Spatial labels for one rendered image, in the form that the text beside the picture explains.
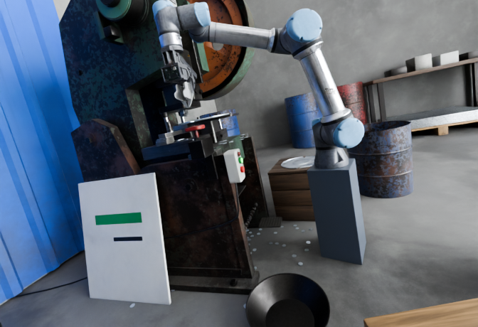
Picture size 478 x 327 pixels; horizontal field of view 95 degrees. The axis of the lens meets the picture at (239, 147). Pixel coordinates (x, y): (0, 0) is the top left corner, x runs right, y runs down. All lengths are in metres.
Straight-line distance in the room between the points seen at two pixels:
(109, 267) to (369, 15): 4.64
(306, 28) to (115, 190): 1.11
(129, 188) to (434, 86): 4.59
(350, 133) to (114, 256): 1.23
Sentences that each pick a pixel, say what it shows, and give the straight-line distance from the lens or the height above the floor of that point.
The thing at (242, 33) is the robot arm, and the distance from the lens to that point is 1.00.
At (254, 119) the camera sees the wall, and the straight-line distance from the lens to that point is 4.52.
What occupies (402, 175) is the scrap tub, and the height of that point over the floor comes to 0.15.
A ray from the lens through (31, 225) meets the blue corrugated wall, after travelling 2.00.
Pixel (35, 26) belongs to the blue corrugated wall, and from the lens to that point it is 2.36.
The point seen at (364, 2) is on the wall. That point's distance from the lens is 4.74.
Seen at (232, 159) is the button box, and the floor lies 0.60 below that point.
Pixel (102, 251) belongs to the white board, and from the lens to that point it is 1.42.
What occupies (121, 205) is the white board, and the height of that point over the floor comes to 0.46.
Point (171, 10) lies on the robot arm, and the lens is 0.91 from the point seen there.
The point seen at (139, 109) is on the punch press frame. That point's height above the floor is 0.90.
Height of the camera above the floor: 0.77
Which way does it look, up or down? 8 degrees down
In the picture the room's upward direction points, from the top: 12 degrees counter-clockwise
